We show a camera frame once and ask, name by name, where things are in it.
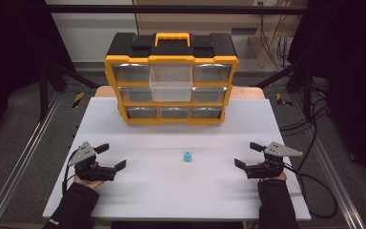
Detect aluminium floor rail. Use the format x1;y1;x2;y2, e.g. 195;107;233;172
310;136;366;229
0;92;62;229

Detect black metal stand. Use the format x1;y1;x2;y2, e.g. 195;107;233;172
254;58;316;122
37;59;100;122

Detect person's right hand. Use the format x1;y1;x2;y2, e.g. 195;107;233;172
257;171;288;183

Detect yellow and black organizer cabinet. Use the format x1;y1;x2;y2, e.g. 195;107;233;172
104;31;240;126

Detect bundle of black floor cables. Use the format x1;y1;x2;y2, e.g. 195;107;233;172
278;79;332;138

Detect yellow black hazard tape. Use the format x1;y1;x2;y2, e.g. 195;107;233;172
275;93;295;107
71;92;86;109

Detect set of closed clear bins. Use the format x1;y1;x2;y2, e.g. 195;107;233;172
112;63;233;119

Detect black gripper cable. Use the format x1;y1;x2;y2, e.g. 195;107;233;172
61;152;78;196
282;162;338;219

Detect person's left hand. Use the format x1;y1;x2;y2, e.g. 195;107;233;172
73;176;105;191

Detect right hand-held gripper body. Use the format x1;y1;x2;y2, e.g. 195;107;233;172
245;141;303;179

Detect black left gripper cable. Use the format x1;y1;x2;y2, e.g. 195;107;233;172
61;152;78;196

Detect black curtain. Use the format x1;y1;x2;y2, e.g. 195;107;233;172
0;0;75;147
287;0;366;194

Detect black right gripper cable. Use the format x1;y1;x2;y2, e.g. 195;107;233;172
282;162;338;219

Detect hanging black wall cables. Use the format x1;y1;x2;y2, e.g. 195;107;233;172
259;12;295;69

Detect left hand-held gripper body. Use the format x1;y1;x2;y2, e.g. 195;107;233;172
67;141;117;182

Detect white foam mat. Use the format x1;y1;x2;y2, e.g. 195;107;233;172
42;96;313;222

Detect open clear plastic drawer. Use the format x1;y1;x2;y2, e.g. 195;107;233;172
149;64;193;103

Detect black horizontal crossbar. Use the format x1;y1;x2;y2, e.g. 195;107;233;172
44;4;310;14

